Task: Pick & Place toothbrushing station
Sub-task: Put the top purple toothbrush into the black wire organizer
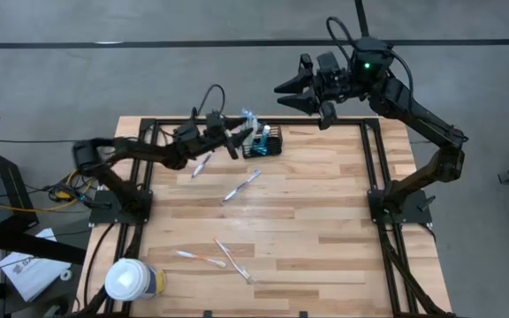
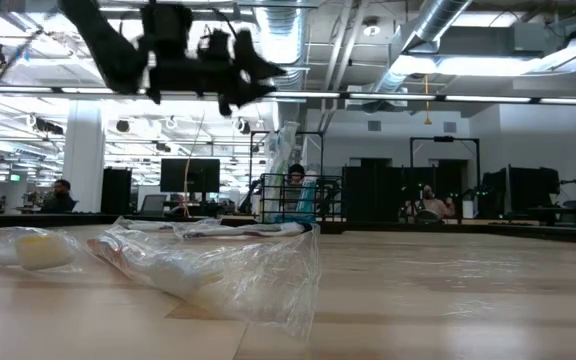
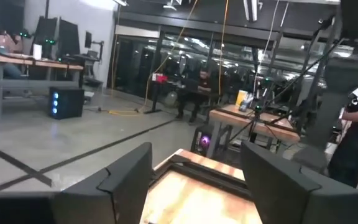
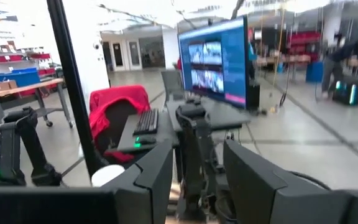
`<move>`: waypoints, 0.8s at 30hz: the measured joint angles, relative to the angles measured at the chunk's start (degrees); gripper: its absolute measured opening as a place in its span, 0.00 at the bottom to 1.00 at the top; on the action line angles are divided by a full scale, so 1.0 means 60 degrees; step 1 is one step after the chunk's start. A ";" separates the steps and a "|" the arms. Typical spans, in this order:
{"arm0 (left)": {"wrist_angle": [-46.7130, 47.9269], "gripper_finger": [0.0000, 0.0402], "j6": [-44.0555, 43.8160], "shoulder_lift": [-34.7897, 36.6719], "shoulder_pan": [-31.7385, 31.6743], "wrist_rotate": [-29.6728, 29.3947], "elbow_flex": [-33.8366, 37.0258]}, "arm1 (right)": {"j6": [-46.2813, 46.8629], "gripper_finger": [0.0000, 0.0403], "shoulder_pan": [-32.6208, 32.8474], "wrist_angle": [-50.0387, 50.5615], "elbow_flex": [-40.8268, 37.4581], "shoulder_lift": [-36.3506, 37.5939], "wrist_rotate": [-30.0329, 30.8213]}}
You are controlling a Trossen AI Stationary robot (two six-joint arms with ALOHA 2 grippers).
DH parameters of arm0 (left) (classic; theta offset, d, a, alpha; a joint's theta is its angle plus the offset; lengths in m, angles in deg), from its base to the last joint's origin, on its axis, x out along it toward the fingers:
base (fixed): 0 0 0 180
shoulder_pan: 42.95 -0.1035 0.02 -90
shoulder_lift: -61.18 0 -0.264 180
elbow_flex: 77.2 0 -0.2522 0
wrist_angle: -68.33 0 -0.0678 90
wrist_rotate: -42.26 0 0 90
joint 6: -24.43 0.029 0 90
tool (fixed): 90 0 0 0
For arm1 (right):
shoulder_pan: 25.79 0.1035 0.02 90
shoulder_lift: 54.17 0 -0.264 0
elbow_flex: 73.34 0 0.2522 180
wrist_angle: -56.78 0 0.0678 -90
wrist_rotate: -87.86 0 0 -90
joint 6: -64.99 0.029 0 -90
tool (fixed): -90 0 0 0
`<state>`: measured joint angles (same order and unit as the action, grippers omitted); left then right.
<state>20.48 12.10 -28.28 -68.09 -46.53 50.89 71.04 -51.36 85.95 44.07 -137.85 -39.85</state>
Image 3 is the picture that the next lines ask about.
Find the computer tower with blue lights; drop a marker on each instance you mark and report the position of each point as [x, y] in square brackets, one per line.
[70, 102]

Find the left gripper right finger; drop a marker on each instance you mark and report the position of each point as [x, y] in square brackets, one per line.
[281, 193]

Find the yellow box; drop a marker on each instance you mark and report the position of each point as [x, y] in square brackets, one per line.
[240, 98]

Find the black desk monitor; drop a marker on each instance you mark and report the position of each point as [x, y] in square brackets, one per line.
[69, 39]
[46, 35]

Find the monitor on swivel arm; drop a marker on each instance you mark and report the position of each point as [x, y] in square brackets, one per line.
[88, 40]

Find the white cup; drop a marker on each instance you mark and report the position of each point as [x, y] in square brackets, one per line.
[37, 51]

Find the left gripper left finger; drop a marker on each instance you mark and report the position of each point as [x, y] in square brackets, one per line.
[120, 193]

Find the computer tower with purple light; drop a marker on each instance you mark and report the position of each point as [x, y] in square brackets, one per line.
[204, 141]

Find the red object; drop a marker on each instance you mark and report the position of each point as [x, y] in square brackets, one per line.
[161, 78]

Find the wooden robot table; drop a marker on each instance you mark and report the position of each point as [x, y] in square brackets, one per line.
[259, 124]

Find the wooden desk with grey legs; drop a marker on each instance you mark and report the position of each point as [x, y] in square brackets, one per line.
[42, 63]

